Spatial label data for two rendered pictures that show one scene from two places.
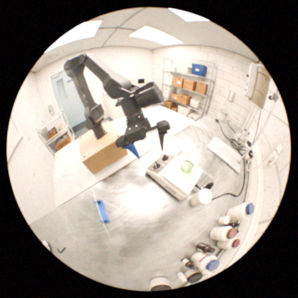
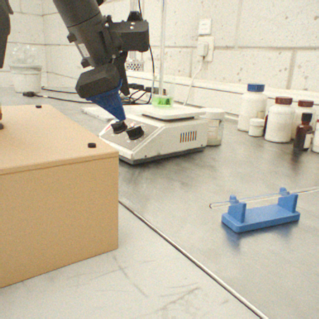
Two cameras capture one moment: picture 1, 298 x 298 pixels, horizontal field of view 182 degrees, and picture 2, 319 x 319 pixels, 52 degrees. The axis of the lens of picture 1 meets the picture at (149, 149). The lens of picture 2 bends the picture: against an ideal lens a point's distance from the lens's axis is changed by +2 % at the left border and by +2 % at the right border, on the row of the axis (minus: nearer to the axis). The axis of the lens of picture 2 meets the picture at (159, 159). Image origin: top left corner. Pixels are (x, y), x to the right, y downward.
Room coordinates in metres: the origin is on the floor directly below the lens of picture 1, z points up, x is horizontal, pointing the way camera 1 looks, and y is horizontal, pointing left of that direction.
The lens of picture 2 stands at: (0.10, 0.56, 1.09)
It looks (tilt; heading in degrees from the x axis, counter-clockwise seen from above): 18 degrees down; 275
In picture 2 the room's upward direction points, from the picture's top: 3 degrees clockwise
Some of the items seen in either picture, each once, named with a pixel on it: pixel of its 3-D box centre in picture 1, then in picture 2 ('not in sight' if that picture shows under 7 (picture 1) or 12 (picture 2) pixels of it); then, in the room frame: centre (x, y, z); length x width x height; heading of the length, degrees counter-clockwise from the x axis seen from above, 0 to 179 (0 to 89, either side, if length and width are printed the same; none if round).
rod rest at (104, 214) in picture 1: (100, 211); (262, 207); (0.00, 0.18, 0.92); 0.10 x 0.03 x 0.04; 30
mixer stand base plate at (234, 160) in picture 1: (226, 152); (131, 111); (0.29, -0.54, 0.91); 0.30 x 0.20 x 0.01; 40
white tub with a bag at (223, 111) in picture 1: (223, 112); (26, 68); (0.85, -0.92, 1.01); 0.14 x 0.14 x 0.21
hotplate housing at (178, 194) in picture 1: (175, 174); (157, 131); (0.16, -0.11, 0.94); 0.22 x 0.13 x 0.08; 45
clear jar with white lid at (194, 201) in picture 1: (200, 198); (211, 126); (0.04, -0.19, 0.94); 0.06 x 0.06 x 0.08
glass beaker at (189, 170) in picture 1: (188, 162); (162, 90); (0.16, -0.13, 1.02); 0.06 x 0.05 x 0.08; 71
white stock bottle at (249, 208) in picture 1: (240, 212); (252, 107); (-0.08, -0.38, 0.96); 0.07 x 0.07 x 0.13
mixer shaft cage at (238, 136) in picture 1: (247, 123); (135, 30); (0.29, -0.55, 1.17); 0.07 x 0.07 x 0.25
